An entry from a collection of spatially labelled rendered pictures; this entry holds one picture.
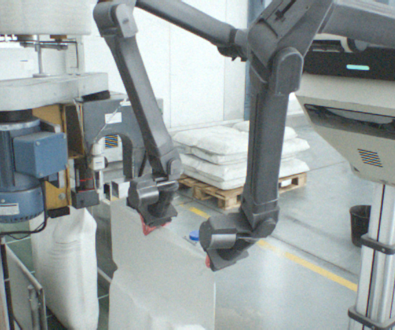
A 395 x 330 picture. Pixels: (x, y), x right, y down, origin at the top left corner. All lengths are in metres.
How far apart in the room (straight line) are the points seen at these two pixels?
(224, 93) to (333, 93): 5.93
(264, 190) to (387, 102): 0.40
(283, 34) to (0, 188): 0.79
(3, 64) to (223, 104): 3.84
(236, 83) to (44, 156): 6.26
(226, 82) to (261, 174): 6.28
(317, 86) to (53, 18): 0.68
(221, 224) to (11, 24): 0.84
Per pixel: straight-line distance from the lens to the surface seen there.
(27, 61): 4.21
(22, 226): 3.07
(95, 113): 1.43
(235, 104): 7.28
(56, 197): 1.44
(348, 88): 1.20
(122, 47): 1.05
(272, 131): 0.77
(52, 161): 1.12
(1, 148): 1.16
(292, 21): 0.65
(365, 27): 0.74
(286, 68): 0.66
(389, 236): 1.45
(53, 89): 1.21
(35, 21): 1.18
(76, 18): 1.18
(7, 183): 1.17
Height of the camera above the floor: 1.53
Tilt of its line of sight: 15 degrees down
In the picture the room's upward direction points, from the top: 1 degrees clockwise
